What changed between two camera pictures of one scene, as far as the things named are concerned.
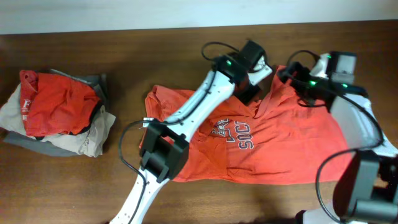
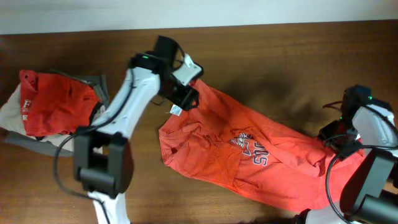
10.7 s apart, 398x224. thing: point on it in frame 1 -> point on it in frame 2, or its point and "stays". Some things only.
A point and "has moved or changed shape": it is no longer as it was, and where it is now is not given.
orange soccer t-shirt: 277,139 has moved or changed shape
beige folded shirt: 91,144 stays
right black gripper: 292,72 -> 333,135
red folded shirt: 53,104 stays
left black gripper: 246,92 -> 185,95
